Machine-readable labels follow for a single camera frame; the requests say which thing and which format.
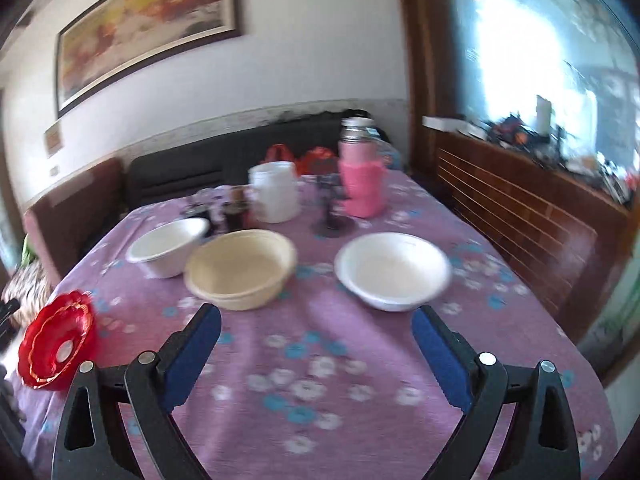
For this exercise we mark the dark bottle with cork lid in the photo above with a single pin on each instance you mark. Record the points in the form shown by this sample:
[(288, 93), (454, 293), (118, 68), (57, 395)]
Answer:
[(235, 215)]

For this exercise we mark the black sofa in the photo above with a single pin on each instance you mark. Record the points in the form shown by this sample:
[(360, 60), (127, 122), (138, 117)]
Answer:
[(200, 160)]

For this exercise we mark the framed painting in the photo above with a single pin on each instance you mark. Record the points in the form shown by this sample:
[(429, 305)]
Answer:
[(145, 25)]

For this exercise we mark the purple floral tablecloth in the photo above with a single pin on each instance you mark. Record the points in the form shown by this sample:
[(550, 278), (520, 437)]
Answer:
[(310, 320)]

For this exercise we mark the white flat box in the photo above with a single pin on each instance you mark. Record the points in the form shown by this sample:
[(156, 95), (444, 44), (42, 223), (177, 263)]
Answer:
[(447, 124)]

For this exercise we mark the wall switch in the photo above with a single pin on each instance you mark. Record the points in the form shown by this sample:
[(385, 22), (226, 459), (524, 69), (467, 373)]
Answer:
[(54, 170)]

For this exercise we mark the small wall plaque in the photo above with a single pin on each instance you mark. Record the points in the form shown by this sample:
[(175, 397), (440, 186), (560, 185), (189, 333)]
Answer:
[(54, 139)]

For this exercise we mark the brown armchair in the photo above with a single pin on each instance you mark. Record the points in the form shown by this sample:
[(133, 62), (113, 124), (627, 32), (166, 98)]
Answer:
[(75, 210)]

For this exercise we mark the black phone stand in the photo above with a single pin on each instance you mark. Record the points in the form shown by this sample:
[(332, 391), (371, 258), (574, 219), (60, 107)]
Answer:
[(331, 222)]

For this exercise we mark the red plastic bag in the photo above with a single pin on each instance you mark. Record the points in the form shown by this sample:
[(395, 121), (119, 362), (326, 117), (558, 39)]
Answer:
[(320, 157)]

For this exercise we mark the wooden cabinet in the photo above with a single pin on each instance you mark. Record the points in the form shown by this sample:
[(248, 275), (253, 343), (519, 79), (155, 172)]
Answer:
[(515, 210)]

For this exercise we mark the green cloth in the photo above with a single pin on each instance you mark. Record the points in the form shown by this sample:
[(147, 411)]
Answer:
[(27, 252)]

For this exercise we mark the red scalloped plate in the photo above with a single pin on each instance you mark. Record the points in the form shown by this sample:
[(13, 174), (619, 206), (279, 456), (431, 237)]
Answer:
[(62, 340), (32, 375)]

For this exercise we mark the black cylindrical pump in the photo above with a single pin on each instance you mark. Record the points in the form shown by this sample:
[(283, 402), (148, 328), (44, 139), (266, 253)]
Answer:
[(207, 212)]

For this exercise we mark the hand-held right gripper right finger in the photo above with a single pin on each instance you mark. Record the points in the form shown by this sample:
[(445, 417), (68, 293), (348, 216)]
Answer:
[(445, 355)]

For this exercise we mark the white plastic jar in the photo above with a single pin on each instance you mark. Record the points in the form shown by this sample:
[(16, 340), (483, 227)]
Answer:
[(274, 192)]

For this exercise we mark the pink sleeved thermos bottle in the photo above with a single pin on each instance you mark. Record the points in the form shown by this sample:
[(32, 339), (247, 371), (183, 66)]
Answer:
[(362, 180)]

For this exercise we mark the wide white bowl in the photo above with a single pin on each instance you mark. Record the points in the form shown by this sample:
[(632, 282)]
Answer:
[(392, 270)]

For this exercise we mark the patterned blanket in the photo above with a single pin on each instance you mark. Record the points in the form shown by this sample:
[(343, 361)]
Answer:
[(25, 295)]

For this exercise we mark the cream bowl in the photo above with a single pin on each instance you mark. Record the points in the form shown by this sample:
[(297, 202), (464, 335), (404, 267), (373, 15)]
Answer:
[(240, 270)]

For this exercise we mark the wooden framed window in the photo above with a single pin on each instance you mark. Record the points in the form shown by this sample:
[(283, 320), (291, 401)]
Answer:
[(525, 35)]

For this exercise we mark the clear plastic bag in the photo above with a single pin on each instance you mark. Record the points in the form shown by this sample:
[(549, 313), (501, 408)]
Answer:
[(392, 157)]

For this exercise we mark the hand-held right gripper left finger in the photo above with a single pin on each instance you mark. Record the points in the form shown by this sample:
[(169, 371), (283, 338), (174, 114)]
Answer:
[(192, 355)]

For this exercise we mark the pile of small clutter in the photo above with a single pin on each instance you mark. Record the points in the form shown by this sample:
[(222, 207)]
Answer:
[(565, 150)]

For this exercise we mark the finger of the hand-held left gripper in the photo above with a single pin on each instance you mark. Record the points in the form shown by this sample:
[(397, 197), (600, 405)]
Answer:
[(9, 305)]

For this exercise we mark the small white bowl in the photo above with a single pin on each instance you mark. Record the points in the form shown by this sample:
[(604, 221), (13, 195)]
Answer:
[(167, 247)]

